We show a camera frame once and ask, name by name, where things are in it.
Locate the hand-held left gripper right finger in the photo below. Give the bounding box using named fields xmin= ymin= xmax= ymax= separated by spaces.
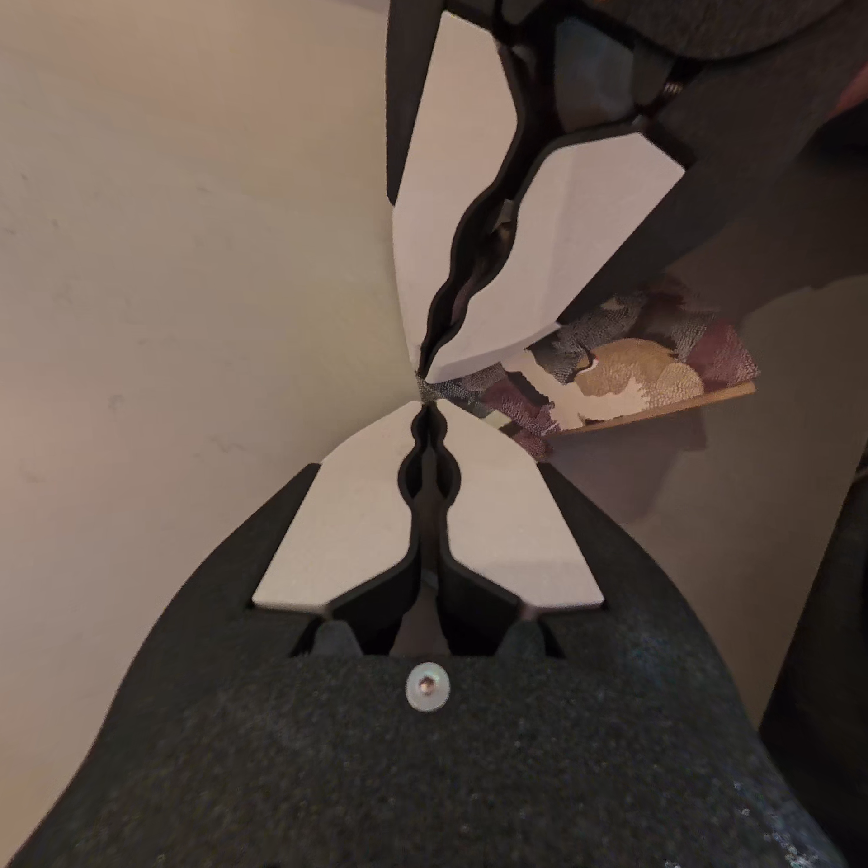
xmin=436 ymin=400 xmax=606 ymax=656

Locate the person's right hand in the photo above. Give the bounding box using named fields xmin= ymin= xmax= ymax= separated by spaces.
xmin=835 ymin=60 xmax=868 ymax=119

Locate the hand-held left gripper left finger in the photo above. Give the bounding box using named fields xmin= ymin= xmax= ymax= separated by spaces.
xmin=251 ymin=400 xmax=431 ymax=655

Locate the bird patterned origami paper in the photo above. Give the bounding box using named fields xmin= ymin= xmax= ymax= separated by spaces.
xmin=415 ymin=273 xmax=760 ymax=463

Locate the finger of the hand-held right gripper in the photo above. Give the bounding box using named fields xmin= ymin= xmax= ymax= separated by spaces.
xmin=425 ymin=118 xmax=694 ymax=383
xmin=391 ymin=9 xmax=524 ymax=372

